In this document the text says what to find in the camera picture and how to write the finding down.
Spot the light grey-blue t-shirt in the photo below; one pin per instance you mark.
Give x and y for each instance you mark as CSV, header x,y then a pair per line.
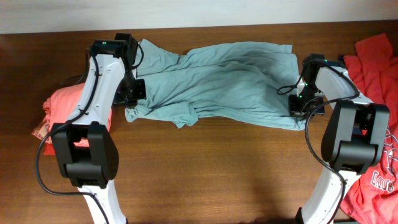
x,y
237,80

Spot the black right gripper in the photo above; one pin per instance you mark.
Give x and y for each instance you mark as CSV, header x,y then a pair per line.
x,y
295,111

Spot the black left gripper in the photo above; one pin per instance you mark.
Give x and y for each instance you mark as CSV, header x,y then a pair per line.
x,y
132,101

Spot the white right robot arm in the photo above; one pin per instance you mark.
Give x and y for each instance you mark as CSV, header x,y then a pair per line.
x,y
353,140

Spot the folded red shirt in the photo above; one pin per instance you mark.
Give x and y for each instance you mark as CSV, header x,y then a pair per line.
x,y
49,149

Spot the red printed t-shirt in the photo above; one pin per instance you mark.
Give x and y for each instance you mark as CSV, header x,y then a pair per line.
x,y
373,69

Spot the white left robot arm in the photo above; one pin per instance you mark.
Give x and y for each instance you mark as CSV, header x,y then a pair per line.
x,y
85,152

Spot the folded pink shirt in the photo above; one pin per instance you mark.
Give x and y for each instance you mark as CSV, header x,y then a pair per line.
x,y
57,108

